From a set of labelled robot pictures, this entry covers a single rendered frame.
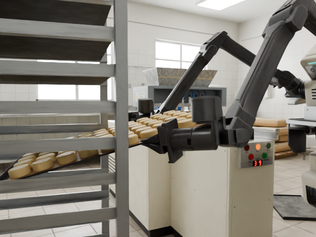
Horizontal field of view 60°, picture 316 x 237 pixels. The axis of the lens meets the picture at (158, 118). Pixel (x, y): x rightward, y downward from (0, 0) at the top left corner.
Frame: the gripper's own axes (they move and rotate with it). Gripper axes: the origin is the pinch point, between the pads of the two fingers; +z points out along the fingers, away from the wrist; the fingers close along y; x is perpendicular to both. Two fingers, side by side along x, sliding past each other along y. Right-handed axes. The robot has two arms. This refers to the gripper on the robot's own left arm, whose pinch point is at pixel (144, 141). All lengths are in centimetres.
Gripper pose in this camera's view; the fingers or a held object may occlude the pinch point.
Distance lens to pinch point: 73.5
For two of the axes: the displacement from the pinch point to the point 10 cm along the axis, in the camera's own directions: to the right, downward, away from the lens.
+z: -8.7, 0.9, 4.9
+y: 1.8, 9.7, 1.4
